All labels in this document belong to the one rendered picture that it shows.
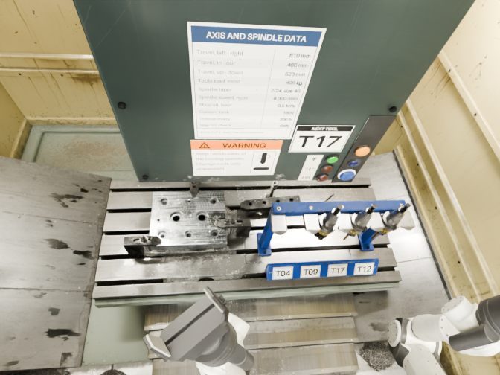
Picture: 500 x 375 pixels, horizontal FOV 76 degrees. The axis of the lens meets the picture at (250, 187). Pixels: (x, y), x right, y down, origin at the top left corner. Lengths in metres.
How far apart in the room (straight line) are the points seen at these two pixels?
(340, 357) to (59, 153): 1.78
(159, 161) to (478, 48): 1.25
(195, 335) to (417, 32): 0.53
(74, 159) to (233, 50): 1.73
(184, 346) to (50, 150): 1.75
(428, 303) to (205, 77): 1.39
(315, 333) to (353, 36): 1.24
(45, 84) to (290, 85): 1.68
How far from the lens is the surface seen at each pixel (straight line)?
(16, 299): 1.64
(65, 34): 1.78
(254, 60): 0.44
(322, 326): 1.51
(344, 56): 0.46
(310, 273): 1.32
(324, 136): 0.57
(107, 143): 2.09
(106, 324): 1.61
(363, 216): 1.08
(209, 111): 0.49
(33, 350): 1.61
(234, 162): 0.59
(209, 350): 0.62
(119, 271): 1.35
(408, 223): 1.22
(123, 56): 0.45
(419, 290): 1.63
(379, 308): 1.60
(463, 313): 0.93
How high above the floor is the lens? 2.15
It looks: 58 degrees down
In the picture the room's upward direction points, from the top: 11 degrees clockwise
